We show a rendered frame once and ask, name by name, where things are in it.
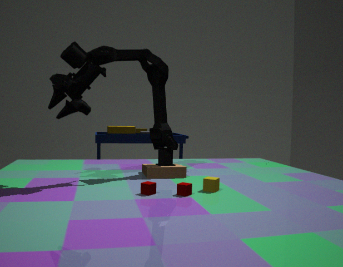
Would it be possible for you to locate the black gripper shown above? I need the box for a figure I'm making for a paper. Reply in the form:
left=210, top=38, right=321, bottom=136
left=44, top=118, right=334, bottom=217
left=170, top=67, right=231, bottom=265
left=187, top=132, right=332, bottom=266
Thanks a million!
left=48, top=73, right=91, bottom=119

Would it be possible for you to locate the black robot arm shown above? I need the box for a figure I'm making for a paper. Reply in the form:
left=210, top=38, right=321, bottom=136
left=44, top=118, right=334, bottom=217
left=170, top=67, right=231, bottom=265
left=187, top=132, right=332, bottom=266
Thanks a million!
left=52, top=41, right=178, bottom=166

